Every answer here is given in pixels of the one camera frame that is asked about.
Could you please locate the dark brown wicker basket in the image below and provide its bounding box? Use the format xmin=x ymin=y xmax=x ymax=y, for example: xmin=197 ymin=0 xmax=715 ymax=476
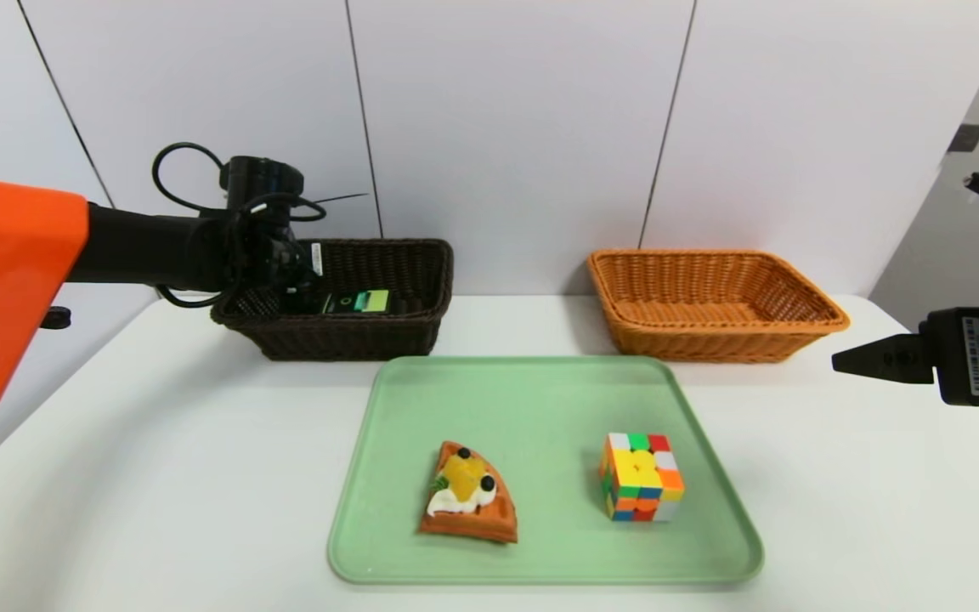
xmin=211 ymin=239 xmax=455 ymax=361

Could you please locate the multicoloured puzzle cube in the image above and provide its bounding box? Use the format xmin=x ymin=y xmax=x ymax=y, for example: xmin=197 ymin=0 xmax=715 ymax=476
xmin=598 ymin=433 xmax=686 ymax=523

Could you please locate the thin black left wrist cable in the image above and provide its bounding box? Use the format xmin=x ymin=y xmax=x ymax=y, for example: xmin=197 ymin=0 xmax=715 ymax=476
xmin=152 ymin=142 xmax=371 ymax=224

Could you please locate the light green plastic tray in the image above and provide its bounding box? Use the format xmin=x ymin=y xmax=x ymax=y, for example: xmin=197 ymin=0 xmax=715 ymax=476
xmin=328 ymin=355 xmax=764 ymax=586

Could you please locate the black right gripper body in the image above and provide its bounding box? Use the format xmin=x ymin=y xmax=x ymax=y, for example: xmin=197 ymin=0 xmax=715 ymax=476
xmin=918 ymin=282 xmax=979 ymax=406

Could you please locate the orange wicker basket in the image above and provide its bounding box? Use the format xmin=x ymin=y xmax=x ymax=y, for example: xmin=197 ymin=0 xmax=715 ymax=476
xmin=586 ymin=248 xmax=850 ymax=365

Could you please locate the toy waffle with cream fruit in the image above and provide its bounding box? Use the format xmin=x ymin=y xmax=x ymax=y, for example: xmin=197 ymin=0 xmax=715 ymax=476
xmin=419 ymin=440 xmax=518 ymax=544

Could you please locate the dark green pump bottle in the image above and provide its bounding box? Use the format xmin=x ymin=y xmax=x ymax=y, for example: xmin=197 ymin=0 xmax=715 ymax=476
xmin=320 ymin=289 xmax=393 ymax=315

